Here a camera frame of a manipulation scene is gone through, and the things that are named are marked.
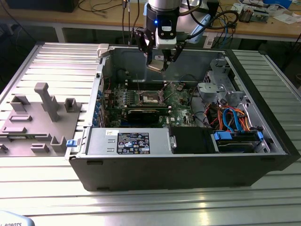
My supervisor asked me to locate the hard disk in blue carrier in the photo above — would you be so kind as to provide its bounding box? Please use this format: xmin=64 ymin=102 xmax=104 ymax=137
xmin=210 ymin=130 xmax=264 ymax=153

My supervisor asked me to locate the grey case release handle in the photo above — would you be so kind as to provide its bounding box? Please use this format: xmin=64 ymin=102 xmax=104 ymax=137
xmin=96 ymin=43 xmax=111 ymax=58

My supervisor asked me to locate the blue box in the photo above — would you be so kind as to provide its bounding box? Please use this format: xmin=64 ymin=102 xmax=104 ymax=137
xmin=262 ymin=0 xmax=293 ymax=8

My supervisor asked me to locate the metal drive unit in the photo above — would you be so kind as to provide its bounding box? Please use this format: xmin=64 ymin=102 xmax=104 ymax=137
xmin=253 ymin=8 xmax=270 ymax=24

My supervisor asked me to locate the black drive bay box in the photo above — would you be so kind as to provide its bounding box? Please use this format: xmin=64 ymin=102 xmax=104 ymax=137
xmin=169 ymin=127 xmax=214 ymax=155

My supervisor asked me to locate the black graphics card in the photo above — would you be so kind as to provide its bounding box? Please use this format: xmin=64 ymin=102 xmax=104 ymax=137
xmin=126 ymin=108 xmax=161 ymax=125

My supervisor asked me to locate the green motherboard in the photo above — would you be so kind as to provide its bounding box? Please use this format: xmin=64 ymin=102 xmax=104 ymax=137
xmin=103 ymin=80 xmax=203 ymax=129

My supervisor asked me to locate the black wire white label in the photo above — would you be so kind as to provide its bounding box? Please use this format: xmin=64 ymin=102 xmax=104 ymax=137
xmin=116 ymin=67 xmax=130 ymax=82

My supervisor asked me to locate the red orange wire bundle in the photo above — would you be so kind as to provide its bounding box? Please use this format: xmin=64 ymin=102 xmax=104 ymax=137
xmin=204 ymin=105 xmax=227 ymax=129

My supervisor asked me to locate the black PC case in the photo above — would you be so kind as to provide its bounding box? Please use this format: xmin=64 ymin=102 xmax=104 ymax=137
xmin=68 ymin=43 xmax=301 ymax=193

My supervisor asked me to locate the white paper sheet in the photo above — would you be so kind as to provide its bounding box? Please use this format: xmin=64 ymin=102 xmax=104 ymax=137
xmin=272 ymin=13 xmax=301 ymax=24

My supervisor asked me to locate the blue network cable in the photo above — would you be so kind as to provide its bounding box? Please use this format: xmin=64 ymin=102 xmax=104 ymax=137
xmin=223 ymin=21 xmax=232 ymax=48

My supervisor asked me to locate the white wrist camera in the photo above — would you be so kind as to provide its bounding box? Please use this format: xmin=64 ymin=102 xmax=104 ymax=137
xmin=155 ymin=14 xmax=177 ymax=50

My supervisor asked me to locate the wooden desk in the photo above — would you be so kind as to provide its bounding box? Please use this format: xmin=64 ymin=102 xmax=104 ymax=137
xmin=0 ymin=0 xmax=301 ymax=43

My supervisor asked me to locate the silver CPU green edge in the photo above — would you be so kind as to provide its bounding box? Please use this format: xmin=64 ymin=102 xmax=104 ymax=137
xmin=146 ymin=60 xmax=164 ymax=73

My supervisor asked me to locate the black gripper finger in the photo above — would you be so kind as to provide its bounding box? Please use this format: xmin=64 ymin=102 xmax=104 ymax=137
xmin=134 ymin=27 xmax=155 ymax=67
xmin=161 ymin=34 xmax=189 ymax=73

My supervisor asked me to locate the black RAM slot row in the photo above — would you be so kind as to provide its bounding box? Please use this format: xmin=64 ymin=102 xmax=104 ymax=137
xmin=127 ymin=105 xmax=170 ymax=111
xmin=127 ymin=80 xmax=166 ymax=91

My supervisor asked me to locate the grey metal drive cage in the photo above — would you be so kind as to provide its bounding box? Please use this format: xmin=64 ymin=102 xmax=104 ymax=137
xmin=203 ymin=58 xmax=237 ymax=93

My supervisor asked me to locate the CPU socket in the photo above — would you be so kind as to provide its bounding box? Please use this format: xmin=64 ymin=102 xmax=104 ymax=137
xmin=138 ymin=90 xmax=166 ymax=105

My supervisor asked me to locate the grey plastic parts rack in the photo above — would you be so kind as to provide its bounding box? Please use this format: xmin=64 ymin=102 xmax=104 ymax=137
xmin=0 ymin=82 xmax=83 ymax=158

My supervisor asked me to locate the black computer box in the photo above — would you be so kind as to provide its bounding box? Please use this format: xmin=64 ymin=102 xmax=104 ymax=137
xmin=6 ymin=0 xmax=76 ymax=13

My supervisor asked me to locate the copper heat sink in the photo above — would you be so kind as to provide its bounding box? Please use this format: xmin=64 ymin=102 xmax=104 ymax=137
xmin=238 ymin=7 xmax=254 ymax=24

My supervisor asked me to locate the grey power supply unit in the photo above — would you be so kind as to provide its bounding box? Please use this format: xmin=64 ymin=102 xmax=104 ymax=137
xmin=86 ymin=127 xmax=171 ymax=156

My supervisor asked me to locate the blue data wire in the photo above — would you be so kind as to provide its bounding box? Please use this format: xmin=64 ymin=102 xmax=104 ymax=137
xmin=222 ymin=107 xmax=243 ymax=132

